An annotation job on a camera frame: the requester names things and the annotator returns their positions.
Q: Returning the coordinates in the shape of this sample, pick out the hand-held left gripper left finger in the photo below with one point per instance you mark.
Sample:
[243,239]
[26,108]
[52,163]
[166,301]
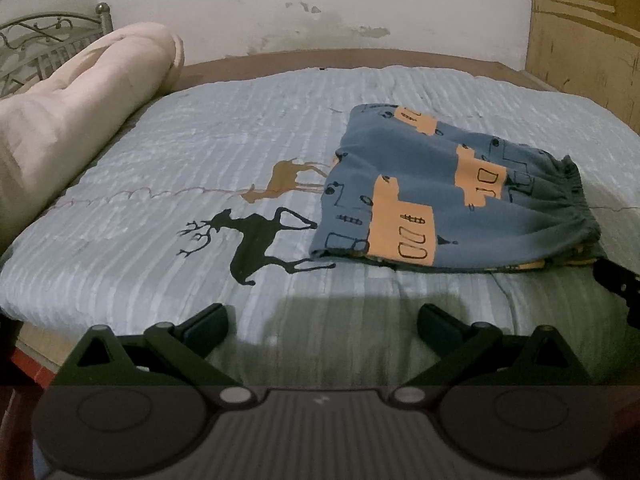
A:
[210,327]

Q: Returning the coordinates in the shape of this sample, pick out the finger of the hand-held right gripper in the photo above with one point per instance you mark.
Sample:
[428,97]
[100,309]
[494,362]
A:
[620,280]

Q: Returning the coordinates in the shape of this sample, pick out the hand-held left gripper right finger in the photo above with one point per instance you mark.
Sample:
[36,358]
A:
[434,327]

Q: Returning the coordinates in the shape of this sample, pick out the blue pants with orange patches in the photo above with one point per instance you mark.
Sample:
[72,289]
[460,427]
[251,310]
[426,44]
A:
[425,185]

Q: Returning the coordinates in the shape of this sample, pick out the light blue deer print bedspread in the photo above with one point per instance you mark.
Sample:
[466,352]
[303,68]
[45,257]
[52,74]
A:
[175,150]

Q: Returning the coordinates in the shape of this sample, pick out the light wooden wardrobe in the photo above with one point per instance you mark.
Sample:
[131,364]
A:
[585,35]

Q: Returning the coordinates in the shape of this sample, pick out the pink rolled blanket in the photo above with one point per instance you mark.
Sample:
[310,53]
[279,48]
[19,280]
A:
[75,110]

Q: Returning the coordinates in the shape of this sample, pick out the grey metal scrollwork headboard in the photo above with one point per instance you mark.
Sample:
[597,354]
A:
[104,22]

